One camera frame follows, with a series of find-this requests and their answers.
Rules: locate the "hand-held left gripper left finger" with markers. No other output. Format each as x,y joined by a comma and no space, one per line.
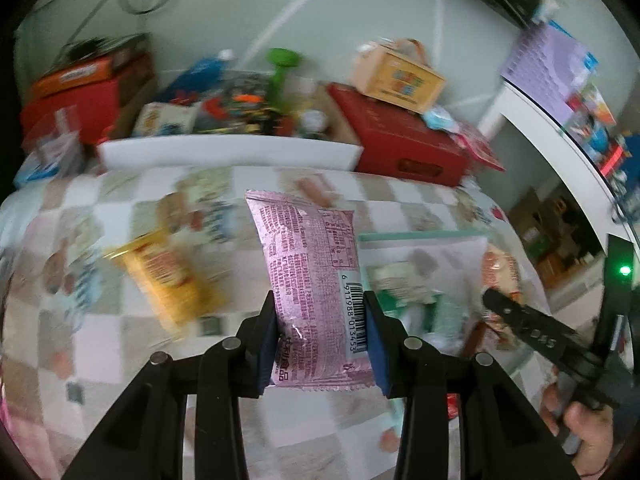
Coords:
267,352

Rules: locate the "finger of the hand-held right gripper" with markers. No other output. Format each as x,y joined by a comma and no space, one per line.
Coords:
530,327

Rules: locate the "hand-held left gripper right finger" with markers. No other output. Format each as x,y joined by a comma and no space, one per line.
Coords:
376,350

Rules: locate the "red label bread packet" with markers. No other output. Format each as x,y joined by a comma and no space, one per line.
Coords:
500,270

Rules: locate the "white and green snack packet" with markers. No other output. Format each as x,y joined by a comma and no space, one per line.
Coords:
400,282

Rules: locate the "pink snack packet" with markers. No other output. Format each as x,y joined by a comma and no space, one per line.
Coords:
310,270

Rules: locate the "shallow teal cardboard box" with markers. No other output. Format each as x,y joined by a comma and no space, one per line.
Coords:
450,245

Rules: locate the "person's right hand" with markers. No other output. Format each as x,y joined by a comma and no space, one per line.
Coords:
590,435

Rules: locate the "yellow snack packet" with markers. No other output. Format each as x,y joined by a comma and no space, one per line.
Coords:
165,275

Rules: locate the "red patterned flat packet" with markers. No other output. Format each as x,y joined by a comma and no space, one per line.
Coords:
480,145

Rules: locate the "white shelf unit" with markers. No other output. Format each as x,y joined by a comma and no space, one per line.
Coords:
550,130

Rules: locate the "white-fronted cardboard bin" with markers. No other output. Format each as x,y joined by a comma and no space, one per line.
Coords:
225,152

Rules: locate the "red gift box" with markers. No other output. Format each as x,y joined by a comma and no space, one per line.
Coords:
395,135

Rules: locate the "blue wet wipes packet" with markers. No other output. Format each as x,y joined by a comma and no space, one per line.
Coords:
440,120

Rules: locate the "white round jar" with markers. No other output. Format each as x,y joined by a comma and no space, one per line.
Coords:
314,122

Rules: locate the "pile of colourful toys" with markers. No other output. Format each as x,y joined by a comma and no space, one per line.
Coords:
240,102

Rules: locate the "small yellow and white box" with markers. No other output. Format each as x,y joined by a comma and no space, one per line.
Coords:
162,120

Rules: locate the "purple perforated organizer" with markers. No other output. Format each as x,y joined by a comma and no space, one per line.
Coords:
545,67

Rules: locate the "green dumbbell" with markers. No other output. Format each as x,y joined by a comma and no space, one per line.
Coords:
280,70

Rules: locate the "blue plastic bag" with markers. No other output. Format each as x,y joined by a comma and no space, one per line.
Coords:
200,75

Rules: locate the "red cardboard box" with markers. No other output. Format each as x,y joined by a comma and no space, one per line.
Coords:
75,100

